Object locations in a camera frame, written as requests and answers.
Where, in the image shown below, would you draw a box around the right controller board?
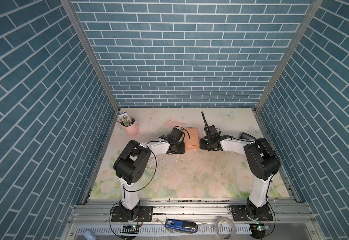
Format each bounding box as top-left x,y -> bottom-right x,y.
249,224 -> 266,240

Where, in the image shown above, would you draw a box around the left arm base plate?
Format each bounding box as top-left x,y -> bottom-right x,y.
111,205 -> 153,223

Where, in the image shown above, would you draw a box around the pink pen holder cup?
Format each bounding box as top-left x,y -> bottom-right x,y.
122,118 -> 139,137

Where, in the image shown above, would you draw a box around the pens in cup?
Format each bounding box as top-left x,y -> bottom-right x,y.
118,112 -> 133,127

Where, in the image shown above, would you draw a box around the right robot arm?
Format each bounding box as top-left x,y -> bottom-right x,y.
199,125 -> 281,213

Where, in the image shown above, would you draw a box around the coiled white cable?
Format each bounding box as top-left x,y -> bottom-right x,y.
214,215 -> 236,240

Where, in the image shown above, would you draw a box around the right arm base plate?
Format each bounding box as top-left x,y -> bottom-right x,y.
228,204 -> 273,222

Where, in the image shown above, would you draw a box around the light blue object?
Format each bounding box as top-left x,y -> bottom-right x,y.
83,229 -> 97,240

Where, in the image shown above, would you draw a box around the black Dexin desk calculator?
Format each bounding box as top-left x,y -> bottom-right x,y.
239,132 -> 257,141

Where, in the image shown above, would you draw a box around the controller board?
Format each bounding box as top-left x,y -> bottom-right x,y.
120,225 -> 140,240
249,224 -> 266,240

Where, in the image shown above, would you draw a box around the blue handheld device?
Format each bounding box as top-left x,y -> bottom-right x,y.
165,219 -> 198,234

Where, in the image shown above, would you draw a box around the pink paper box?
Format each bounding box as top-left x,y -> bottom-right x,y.
183,127 -> 199,151

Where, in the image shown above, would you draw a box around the left controller board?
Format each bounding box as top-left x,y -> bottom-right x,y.
120,225 -> 140,240

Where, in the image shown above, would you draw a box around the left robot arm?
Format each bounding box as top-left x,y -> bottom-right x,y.
114,126 -> 190,211

